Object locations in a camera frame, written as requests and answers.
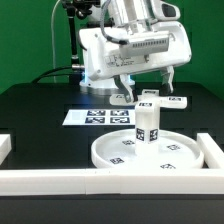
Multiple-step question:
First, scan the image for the white round table top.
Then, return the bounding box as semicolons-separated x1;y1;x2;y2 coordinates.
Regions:
91;129;204;170

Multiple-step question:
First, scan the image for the white marker sheet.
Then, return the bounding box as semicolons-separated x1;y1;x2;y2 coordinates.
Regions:
63;109;135;126

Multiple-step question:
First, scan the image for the white cross-shaped table base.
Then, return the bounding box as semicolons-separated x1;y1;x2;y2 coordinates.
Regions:
109;89;187;109

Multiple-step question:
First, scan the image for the white right fence bar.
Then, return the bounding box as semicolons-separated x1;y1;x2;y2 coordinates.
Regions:
197;133;224;169

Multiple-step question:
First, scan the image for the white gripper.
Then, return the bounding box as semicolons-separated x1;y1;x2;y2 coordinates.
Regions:
79;21;191;103

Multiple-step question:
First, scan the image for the grey thin cable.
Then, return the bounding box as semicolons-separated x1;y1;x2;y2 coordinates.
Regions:
50;0;63;83

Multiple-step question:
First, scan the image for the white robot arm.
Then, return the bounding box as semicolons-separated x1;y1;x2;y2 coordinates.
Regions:
79;0;192;102

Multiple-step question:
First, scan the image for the white front fence bar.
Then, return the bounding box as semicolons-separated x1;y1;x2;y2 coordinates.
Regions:
0;169;224;196

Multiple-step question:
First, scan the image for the white fence bar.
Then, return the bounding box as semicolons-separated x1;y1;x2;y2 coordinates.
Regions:
0;134;12;165
0;169;224;196
197;133;224;169

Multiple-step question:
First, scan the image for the black cable bundle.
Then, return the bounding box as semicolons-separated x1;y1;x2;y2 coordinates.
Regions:
31;63;86;84

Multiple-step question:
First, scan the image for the white left fence bar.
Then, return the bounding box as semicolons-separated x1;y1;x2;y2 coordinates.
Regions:
0;134;12;165

